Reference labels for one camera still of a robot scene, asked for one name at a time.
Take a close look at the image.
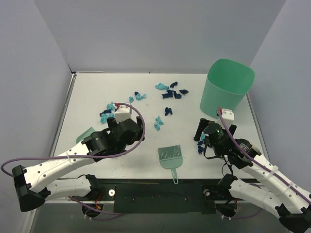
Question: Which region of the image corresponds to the dark blue scrap top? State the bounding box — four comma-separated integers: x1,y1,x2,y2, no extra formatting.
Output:
170,82,178,88

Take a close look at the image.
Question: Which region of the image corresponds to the dark blue scrap centre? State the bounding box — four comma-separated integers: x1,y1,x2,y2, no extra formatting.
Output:
165,107,173,116

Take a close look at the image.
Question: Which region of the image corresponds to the light blue scrap top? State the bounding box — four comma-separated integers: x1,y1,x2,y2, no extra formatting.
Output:
155,83,170,90

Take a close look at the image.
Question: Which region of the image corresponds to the green dustpan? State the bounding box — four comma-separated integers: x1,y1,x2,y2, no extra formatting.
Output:
75,127,95,144

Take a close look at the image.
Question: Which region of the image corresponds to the dark blue scrap cluster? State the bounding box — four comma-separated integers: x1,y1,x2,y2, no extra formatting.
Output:
162,90,182,99

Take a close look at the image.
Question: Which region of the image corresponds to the left mixed scrap pile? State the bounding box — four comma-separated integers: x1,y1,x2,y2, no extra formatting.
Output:
99,102,116,124

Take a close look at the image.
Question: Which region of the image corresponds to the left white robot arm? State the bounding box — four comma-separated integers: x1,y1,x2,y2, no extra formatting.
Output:
12,116,145,212

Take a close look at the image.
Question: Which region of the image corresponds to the light blue scrap centre-left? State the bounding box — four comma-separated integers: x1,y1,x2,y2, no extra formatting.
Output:
129,92,146,103

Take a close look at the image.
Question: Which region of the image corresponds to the green hand brush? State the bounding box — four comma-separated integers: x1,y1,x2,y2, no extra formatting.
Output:
157,145,183,184

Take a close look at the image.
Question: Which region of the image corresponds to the right mixed scrap pile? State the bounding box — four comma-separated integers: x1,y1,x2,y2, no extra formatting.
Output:
197,133,206,154

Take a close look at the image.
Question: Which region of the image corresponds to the dark blue scrap right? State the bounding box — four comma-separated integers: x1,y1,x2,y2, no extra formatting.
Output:
179,89,188,95

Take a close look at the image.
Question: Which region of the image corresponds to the green plastic waste bin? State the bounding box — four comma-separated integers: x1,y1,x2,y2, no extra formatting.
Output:
200,59,255,118

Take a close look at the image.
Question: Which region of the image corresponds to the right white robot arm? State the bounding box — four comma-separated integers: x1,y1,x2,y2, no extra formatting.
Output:
194,118,311,233

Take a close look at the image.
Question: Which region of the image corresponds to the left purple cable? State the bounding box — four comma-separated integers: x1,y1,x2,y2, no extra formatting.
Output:
0,103,146,177

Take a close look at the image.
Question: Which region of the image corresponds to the light blue scrap lower middle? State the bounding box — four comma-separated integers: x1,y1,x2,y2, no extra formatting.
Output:
154,123,161,131

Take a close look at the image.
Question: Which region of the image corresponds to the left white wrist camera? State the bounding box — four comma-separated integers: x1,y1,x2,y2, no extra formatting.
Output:
114,105,132,123

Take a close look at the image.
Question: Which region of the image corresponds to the black mounting base plate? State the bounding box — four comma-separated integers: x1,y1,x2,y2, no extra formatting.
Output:
75,179,235,214

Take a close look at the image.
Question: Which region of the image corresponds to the mixed scrap pile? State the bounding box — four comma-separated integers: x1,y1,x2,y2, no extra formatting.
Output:
99,102,116,124
197,133,206,154

